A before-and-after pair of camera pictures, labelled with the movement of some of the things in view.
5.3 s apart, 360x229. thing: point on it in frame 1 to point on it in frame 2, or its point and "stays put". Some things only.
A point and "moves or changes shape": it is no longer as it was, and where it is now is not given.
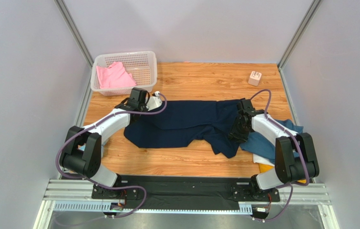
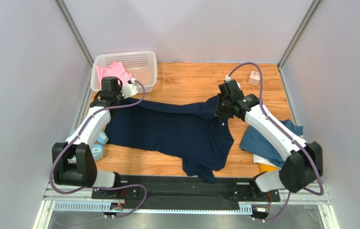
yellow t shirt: [263, 167] stays put
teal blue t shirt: [257, 143] stays put
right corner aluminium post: [305, 21] stays put
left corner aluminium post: [67, 16] stays put
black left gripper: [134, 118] to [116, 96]
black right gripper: [236, 130] to [220, 112]
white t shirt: [259, 159] stays put
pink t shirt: [114, 76] stays put
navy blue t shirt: [181, 122] moves or changes shape
